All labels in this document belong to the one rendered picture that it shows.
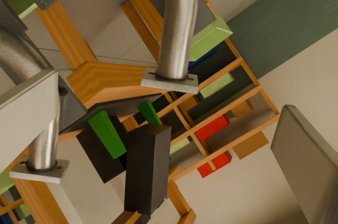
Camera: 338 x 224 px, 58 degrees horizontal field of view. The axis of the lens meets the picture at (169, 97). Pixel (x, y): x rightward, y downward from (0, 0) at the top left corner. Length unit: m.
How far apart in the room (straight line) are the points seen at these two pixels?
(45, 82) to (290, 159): 0.13
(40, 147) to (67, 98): 0.06
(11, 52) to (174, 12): 0.16
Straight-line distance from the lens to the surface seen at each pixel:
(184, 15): 0.28
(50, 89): 0.18
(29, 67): 0.33
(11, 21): 0.39
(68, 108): 0.39
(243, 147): 5.66
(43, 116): 0.17
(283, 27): 6.12
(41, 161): 0.37
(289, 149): 0.17
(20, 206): 6.17
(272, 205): 6.54
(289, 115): 0.17
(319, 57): 6.15
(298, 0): 6.24
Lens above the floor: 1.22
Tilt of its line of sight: 6 degrees down
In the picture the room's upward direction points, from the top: 147 degrees clockwise
